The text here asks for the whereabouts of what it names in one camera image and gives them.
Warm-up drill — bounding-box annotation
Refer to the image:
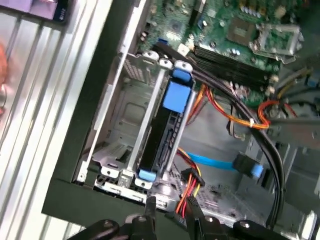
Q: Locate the CPU socket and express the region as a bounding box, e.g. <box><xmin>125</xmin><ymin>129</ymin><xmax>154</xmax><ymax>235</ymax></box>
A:
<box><xmin>226</xmin><ymin>16</ymin><xmax>257</xmax><ymax>45</ymax></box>

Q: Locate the black cable bundle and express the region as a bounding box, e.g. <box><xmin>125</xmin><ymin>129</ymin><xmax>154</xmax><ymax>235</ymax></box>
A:
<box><xmin>152</xmin><ymin>42</ymin><xmax>287</xmax><ymax>228</ymax></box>

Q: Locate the metal disk bay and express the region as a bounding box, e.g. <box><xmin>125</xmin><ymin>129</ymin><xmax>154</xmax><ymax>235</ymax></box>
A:
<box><xmin>74</xmin><ymin>51</ymin><xmax>198</xmax><ymax>203</ymax></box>

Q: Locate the green motherboard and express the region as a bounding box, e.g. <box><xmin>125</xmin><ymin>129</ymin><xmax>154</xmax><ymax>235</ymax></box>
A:
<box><xmin>136</xmin><ymin>0</ymin><xmax>308</xmax><ymax>106</ymax></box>

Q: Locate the metal optical drive cage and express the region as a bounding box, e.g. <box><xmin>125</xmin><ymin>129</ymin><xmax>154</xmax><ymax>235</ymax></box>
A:
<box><xmin>268</xmin><ymin>117</ymin><xmax>320</xmax><ymax>191</ymax></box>

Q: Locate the purple flat object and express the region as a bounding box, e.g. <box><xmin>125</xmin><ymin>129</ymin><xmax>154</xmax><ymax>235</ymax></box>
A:
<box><xmin>0</xmin><ymin>0</ymin><xmax>60</xmax><ymax>21</ymax></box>

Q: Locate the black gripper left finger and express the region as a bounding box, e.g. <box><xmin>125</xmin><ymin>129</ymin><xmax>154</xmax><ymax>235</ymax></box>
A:
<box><xmin>66</xmin><ymin>195</ymin><xmax>158</xmax><ymax>240</ymax></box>

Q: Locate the hard disk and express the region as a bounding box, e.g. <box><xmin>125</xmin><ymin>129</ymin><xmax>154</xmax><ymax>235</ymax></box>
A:
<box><xmin>134</xmin><ymin>61</ymin><xmax>197</xmax><ymax>191</ymax></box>

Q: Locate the black PC case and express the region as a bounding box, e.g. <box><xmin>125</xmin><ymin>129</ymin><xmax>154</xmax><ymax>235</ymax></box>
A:
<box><xmin>41</xmin><ymin>0</ymin><xmax>320</xmax><ymax>240</ymax></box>

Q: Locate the red yellow power wire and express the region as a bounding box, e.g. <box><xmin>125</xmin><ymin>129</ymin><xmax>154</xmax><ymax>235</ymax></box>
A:
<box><xmin>163</xmin><ymin>146</ymin><xmax>206</xmax><ymax>222</ymax></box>

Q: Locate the blue data wire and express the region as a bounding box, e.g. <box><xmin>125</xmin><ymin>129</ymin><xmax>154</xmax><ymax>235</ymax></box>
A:
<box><xmin>186</xmin><ymin>150</ymin><xmax>265</xmax><ymax>180</ymax></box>

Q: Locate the person hand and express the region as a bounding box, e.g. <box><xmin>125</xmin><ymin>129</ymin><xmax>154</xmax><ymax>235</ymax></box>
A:
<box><xmin>0</xmin><ymin>42</ymin><xmax>9</xmax><ymax>87</ymax></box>

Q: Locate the black RAM slot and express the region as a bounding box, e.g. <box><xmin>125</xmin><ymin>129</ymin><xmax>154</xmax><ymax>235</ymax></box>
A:
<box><xmin>188</xmin><ymin>51</ymin><xmax>272</xmax><ymax>87</ymax></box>
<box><xmin>194</xmin><ymin>42</ymin><xmax>276</xmax><ymax>78</ymax></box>

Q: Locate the metal socket cover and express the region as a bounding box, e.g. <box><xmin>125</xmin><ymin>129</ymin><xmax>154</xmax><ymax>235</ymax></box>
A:
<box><xmin>248</xmin><ymin>22</ymin><xmax>305</xmax><ymax>65</ymax></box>

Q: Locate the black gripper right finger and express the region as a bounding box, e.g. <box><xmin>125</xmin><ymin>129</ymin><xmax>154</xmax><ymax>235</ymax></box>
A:
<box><xmin>186</xmin><ymin>197</ymin><xmax>286</xmax><ymax>240</ymax></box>

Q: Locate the orange wire bundle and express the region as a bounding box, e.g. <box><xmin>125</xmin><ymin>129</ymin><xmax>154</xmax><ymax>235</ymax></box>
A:
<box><xmin>186</xmin><ymin>83</ymin><xmax>300</xmax><ymax>131</ymax></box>

